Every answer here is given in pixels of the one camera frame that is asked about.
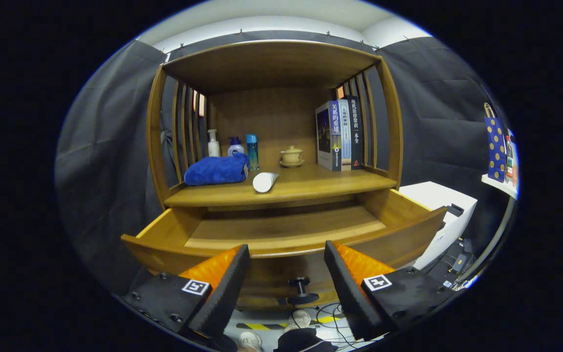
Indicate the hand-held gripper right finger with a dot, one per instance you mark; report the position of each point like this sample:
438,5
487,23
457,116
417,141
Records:
350,293

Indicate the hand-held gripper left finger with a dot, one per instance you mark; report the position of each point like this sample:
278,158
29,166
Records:
226,298

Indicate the wooden drawer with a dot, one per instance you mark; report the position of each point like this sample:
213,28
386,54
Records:
408,239

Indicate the white green cleanser tube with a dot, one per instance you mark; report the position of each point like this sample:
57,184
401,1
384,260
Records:
264,182

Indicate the wooden countertop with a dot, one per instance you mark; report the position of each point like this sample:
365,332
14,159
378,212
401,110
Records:
320,183

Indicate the wooden cabinet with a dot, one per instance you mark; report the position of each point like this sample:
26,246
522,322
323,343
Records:
271,63

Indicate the yellow black floor tape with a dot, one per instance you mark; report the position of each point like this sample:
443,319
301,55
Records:
257,326

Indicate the person's white shoe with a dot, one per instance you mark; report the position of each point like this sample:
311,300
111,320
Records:
250,341
300,318

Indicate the person's dark trousers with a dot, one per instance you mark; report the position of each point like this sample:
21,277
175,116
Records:
306,341

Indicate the blue folded towel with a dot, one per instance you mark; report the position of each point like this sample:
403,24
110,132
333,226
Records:
215,170

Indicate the white box unit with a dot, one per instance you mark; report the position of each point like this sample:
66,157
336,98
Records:
438,195

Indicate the small black device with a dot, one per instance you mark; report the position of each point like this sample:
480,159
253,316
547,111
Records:
454,210

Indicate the beige lidded teacup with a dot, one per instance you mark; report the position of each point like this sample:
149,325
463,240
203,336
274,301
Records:
292,156

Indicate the teal bottle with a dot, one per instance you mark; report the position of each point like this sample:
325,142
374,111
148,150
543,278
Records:
252,151

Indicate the white blue lotion bottle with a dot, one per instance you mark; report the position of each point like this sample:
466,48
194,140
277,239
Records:
235,148

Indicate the white pump bottle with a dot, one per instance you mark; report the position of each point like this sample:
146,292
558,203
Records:
213,146

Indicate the light blue book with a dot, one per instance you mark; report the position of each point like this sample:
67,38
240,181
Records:
345,137

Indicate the thick blue book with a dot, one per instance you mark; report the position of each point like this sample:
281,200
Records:
328,137

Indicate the black book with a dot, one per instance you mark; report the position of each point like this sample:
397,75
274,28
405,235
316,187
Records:
356,132

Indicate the white side table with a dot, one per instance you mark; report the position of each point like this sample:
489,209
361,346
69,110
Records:
499,185

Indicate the blue polka dot gift bag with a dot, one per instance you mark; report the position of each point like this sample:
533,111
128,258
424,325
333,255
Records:
495,146

